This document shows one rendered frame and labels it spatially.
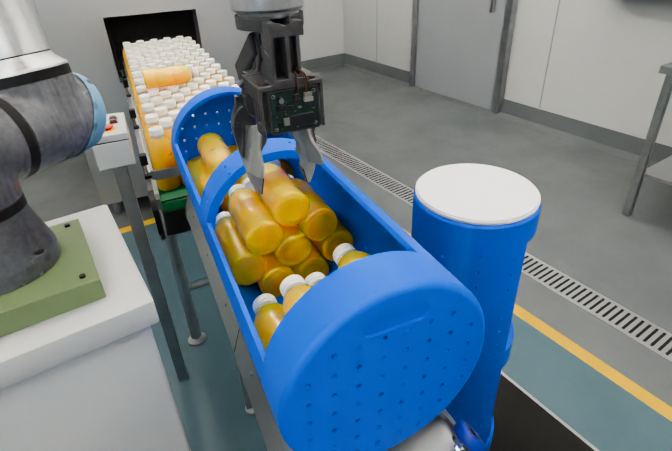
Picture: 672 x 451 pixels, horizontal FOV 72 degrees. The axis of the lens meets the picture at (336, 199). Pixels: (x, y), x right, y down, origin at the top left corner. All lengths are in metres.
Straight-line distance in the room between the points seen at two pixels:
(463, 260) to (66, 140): 0.78
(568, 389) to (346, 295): 1.69
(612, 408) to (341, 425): 1.62
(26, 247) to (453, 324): 0.55
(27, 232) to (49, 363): 0.17
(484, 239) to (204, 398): 1.37
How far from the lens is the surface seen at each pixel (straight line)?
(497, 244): 1.03
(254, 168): 0.55
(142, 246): 1.69
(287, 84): 0.49
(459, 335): 0.62
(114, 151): 1.45
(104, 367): 0.73
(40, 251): 0.75
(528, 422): 1.79
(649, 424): 2.15
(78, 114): 0.76
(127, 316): 0.67
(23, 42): 0.76
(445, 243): 1.04
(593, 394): 2.15
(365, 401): 0.60
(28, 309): 0.70
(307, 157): 0.59
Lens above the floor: 1.56
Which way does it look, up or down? 30 degrees down
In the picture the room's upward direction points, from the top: 3 degrees counter-clockwise
